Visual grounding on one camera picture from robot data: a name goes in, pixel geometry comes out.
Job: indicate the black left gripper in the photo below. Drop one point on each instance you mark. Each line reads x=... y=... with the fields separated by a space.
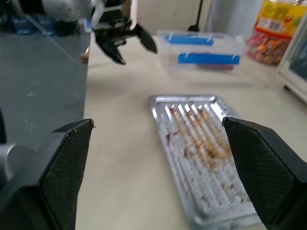
x=115 y=28

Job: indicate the bag of colourful snacks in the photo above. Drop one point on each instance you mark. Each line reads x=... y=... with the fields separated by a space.
x=273 y=31

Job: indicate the clear plastic box blue clips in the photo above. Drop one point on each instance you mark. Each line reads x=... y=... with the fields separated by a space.
x=204 y=51

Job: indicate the white oven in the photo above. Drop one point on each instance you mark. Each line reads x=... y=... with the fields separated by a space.
x=293 y=69

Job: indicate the silver robot body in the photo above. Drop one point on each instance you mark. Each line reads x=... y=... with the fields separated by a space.
x=14 y=160

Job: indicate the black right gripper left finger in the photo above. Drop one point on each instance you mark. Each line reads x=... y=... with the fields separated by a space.
x=60 y=172

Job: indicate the small brown object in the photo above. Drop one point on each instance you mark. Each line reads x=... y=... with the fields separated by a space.
x=84 y=57

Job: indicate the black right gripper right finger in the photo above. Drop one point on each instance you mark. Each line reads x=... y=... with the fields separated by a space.
x=266 y=167

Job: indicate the black stand pole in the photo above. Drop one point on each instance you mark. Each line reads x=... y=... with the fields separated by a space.
x=197 y=16

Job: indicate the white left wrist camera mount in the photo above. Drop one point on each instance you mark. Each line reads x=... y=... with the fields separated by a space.
x=102 y=13

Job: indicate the silver ribbed metal tray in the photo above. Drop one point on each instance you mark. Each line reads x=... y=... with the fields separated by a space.
x=199 y=153

